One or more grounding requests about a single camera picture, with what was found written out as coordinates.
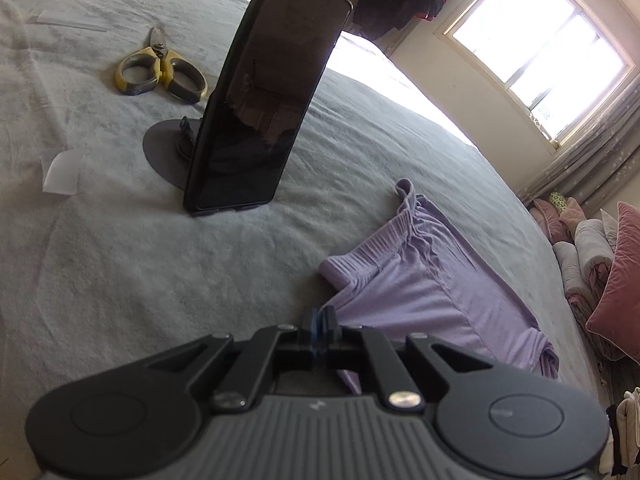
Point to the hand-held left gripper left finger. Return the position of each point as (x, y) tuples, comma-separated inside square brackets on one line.
[(313, 335)]

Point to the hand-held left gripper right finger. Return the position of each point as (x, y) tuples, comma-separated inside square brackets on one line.
[(330, 330)]

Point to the purple pants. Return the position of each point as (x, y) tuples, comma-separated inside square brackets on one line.
[(400, 300)]

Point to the stack of folded clothes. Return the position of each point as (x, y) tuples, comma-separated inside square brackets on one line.
[(625, 410)]

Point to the grey round phone stand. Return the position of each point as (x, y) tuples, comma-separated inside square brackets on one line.
[(160, 150)]

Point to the small pink pillows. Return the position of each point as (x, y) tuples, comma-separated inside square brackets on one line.
[(545, 215)]

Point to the black smartphone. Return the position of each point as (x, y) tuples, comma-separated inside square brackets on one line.
[(270, 85)]

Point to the green patterned cushion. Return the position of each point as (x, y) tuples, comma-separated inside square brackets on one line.
[(557, 202)]

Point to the folded grey quilt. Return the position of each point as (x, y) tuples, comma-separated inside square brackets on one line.
[(590, 240)]

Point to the large pink velvet pillow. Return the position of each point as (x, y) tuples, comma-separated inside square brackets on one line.
[(622, 285)]

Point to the white paper strip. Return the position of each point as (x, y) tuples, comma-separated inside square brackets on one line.
[(62, 172)]

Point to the grey floral curtain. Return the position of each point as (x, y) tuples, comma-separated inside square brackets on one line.
[(600, 160)]

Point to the window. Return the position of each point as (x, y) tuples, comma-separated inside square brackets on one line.
[(530, 35)]

